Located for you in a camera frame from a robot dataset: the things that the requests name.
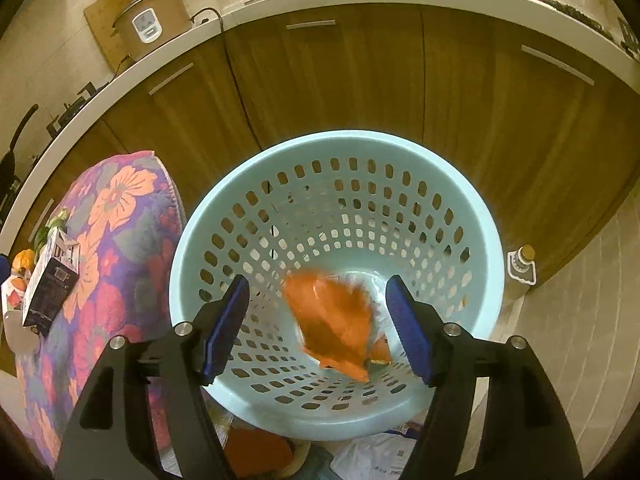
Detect beige rice cooker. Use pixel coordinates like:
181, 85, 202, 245
113, 0, 192, 62

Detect wooden kitchen cabinets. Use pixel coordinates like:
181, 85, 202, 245
1, 4, 639, 280

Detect oil bottle on floor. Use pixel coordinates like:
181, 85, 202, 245
506, 244, 537, 286

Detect black frying pan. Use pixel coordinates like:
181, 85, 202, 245
0, 104, 39, 224

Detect large orange snack bag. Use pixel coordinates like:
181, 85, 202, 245
282, 269, 392, 382

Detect wooden cutting board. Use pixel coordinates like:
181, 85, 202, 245
84, 0, 132, 72

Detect blue milk carton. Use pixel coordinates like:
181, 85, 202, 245
22, 226, 79, 337

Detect gas stove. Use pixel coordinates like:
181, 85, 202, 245
47, 81, 106, 139

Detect light blue perforated basket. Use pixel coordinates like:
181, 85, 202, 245
169, 130, 504, 441

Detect green vegetable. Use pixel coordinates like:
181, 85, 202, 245
32, 207, 70, 256

